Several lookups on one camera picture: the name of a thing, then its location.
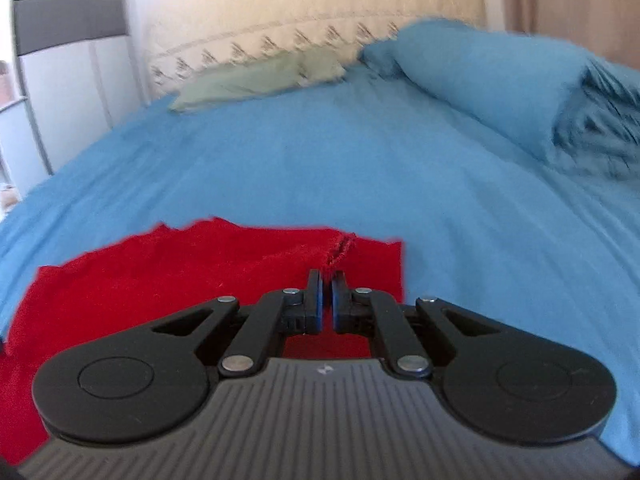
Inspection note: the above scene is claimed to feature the white grey wardrobe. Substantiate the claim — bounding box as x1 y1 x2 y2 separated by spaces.
10 0 144 174

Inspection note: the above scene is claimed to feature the blue bed sheet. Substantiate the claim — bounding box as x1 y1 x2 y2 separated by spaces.
1 66 639 463

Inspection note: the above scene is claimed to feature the red small garment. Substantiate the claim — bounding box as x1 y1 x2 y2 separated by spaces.
1 218 404 465

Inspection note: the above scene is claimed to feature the blue rolled duvet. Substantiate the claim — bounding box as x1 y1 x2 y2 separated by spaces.
359 18 639 180

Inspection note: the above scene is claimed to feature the green pillow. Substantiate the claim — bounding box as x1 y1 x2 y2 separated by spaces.
169 47 346 113

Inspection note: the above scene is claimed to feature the cream quilted headboard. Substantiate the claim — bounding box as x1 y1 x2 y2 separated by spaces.
144 0 486 98

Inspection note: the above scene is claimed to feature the beige curtain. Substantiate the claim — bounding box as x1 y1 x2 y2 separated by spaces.
503 0 639 70

